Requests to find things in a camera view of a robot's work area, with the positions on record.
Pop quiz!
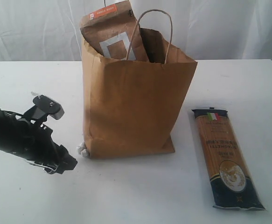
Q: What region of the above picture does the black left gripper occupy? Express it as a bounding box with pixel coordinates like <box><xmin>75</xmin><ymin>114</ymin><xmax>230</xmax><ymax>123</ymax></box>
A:
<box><xmin>0</xmin><ymin>111</ymin><xmax>77</xmax><ymax>174</ymax></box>

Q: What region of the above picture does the brown paper shopping bag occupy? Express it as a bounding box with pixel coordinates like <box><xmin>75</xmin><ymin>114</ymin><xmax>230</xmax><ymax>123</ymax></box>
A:
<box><xmin>82</xmin><ymin>24</ymin><xmax>197</xmax><ymax>159</ymax></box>

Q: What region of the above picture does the brown kraft coffee pouch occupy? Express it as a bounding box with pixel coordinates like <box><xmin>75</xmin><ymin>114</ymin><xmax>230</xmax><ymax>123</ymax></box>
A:
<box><xmin>80</xmin><ymin>0</ymin><xmax>149</xmax><ymax>62</ymax></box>

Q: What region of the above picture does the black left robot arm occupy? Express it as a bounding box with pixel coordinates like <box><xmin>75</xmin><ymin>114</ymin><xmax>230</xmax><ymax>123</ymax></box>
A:
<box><xmin>0</xmin><ymin>105</ymin><xmax>77</xmax><ymax>175</ymax></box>

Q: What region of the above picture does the spaghetti packet dark blue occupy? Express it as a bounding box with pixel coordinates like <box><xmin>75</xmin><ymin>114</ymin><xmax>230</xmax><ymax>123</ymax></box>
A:
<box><xmin>192</xmin><ymin>107</ymin><xmax>265</xmax><ymax>210</ymax></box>

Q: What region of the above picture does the blue white milk carton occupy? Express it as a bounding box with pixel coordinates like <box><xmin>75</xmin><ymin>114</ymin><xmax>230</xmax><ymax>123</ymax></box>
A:
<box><xmin>25</xmin><ymin>160</ymin><xmax>56</xmax><ymax>175</ymax></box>

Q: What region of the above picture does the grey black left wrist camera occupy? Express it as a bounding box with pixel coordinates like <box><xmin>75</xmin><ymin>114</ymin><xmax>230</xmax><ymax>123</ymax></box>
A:
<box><xmin>22</xmin><ymin>94</ymin><xmax>64</xmax><ymax>123</ymax></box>

